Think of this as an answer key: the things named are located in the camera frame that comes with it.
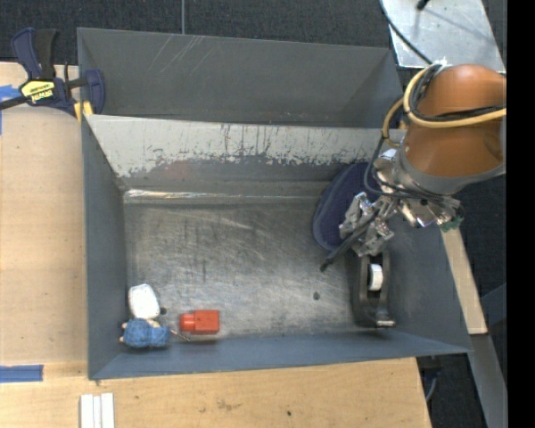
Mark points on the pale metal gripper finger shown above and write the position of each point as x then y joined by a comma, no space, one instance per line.
374,239
357,214

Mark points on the dark blue shoe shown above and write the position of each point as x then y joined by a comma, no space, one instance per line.
330,221

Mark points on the black tape dispenser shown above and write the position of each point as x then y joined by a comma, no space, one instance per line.
367,301

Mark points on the grey metal bin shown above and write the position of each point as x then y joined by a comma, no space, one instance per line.
232,248

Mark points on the red box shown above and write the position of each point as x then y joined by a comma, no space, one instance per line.
200,322

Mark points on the white and blue toy figure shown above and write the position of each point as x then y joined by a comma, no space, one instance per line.
142,323

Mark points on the pale wood board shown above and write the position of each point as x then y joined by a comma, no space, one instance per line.
40,239

